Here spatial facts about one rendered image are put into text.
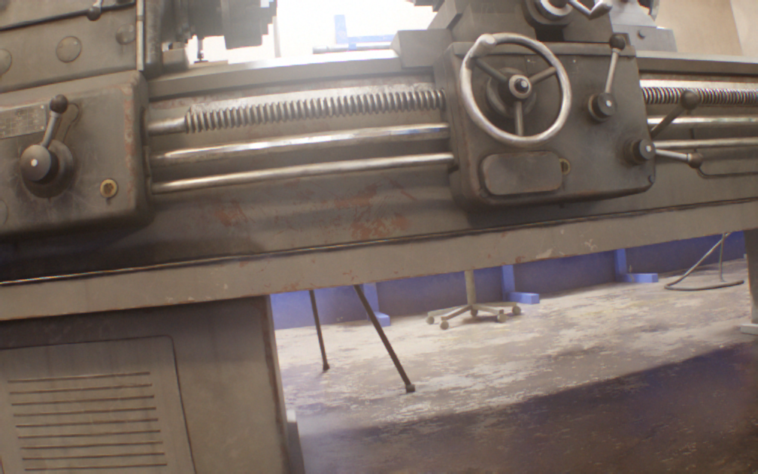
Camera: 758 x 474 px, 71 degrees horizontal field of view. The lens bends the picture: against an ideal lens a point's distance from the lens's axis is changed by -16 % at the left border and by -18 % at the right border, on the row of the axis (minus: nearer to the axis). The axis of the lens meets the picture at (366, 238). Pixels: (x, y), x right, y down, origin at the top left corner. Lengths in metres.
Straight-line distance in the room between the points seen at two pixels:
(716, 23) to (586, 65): 5.22
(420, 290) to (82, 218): 3.66
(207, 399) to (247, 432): 0.09
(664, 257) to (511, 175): 4.39
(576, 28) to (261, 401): 0.91
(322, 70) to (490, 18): 0.34
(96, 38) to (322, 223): 0.59
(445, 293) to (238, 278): 3.63
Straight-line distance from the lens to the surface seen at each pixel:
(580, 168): 1.16
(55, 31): 1.33
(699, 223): 1.31
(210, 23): 1.49
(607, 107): 1.17
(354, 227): 1.20
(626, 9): 1.69
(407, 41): 1.25
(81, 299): 1.07
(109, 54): 1.27
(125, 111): 1.08
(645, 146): 1.19
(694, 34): 6.15
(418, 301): 4.53
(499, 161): 1.08
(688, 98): 1.18
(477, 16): 1.16
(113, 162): 1.07
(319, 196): 1.20
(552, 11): 1.15
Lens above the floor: 0.44
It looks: 1 degrees up
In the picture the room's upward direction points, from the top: 7 degrees counter-clockwise
